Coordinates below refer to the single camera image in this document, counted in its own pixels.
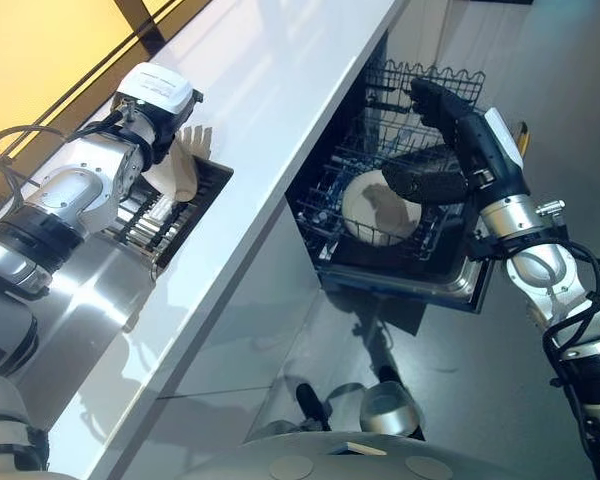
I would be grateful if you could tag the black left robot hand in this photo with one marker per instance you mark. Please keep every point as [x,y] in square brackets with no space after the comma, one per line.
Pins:
[155,90]

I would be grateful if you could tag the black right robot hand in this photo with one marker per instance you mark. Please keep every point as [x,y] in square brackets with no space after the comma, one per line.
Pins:
[472,145]

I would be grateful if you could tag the beige plate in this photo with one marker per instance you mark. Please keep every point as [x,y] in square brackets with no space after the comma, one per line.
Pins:
[175,172]

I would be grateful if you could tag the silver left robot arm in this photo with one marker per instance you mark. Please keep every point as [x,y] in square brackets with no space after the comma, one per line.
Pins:
[75,190]

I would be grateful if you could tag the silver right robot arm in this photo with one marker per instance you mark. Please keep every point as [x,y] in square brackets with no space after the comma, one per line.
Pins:
[535,260]

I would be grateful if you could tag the stainless dishwasher door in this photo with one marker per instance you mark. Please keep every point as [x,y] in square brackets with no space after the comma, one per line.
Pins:
[430,285]

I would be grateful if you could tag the yellow black tool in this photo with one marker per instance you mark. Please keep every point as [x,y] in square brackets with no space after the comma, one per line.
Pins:
[523,140]

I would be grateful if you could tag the wooden dish rack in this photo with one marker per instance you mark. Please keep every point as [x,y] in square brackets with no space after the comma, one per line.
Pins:
[198,137]

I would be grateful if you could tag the black drying tray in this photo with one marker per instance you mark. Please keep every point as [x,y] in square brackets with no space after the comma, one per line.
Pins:
[200,200]

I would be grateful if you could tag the cream plate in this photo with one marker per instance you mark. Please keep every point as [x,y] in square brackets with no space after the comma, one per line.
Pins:
[380,220]

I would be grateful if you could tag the silver robot leg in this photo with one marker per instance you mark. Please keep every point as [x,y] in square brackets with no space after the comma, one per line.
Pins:
[387,407]

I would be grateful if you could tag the dark robot foot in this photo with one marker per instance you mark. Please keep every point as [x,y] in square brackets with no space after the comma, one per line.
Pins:
[312,405]

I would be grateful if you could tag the grey robot torso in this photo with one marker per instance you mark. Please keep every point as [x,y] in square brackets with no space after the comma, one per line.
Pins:
[360,460]

